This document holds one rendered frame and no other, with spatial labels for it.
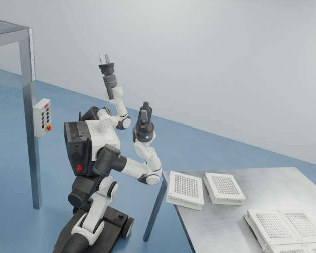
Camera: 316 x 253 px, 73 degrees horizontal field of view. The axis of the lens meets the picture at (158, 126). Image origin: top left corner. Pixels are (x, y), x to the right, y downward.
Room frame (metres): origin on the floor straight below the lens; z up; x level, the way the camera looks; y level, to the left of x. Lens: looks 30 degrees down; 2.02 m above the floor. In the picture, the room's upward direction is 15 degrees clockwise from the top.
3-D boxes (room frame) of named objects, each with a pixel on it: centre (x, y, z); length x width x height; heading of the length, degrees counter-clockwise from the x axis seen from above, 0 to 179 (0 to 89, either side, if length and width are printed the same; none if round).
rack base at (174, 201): (1.14, -0.30, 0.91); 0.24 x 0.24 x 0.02; 1
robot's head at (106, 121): (1.07, 0.31, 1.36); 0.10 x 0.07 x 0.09; 34
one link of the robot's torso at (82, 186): (1.00, 0.35, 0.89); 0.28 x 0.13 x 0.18; 169
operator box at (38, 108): (1.39, 0.90, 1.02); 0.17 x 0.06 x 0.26; 7
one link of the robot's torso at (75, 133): (1.04, 0.37, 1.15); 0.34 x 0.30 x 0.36; 34
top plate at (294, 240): (1.00, -0.89, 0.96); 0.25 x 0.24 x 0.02; 18
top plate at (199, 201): (1.14, -0.30, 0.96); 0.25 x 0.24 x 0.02; 1
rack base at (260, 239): (1.00, -0.89, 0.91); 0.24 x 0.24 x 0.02; 18
